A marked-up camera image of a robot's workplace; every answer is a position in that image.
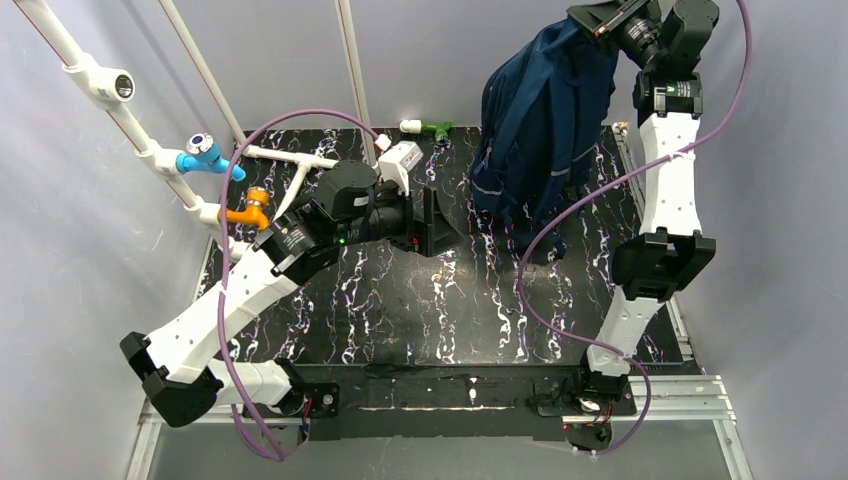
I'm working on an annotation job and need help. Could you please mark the green white pipe fitting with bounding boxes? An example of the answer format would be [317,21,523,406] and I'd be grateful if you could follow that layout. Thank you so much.
[399,119,453,147]

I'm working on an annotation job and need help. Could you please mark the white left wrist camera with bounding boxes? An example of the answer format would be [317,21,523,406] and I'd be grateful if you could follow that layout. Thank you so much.
[375,134,423,197]

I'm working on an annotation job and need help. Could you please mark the orange plastic tap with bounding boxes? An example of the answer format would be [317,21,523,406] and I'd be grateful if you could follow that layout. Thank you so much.
[226,187,271,231]

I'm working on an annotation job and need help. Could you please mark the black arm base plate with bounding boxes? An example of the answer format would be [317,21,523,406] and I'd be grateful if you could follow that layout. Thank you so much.
[257,363,639,441]

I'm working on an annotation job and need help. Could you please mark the purple cable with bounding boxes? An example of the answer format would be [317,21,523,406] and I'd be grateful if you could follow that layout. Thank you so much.
[516,0,755,458]
[217,109,392,463]

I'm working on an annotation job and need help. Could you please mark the white pvc pipe frame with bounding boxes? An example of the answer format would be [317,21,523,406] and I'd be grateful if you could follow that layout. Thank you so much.
[1,1,353,270]

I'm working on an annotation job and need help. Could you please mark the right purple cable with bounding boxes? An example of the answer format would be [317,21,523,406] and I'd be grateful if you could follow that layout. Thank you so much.
[516,0,755,458]

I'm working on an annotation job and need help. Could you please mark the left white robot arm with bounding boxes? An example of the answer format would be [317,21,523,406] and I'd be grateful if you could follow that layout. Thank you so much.
[120,160,462,428]

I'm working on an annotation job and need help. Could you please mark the navy blue backpack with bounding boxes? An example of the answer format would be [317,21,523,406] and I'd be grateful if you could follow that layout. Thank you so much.
[469,18,618,247]

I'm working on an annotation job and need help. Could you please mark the blue plastic tap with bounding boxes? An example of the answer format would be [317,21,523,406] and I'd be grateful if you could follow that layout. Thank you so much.
[175,132,230,174]

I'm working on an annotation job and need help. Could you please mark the aluminium rail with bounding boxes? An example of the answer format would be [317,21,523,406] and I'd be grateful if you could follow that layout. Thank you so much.
[125,375,753,479]

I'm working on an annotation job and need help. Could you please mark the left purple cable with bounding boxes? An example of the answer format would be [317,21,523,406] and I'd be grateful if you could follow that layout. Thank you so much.
[217,109,392,463]

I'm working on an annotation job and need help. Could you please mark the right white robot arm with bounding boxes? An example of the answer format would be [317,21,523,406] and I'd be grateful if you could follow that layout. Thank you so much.
[528,1,720,417]

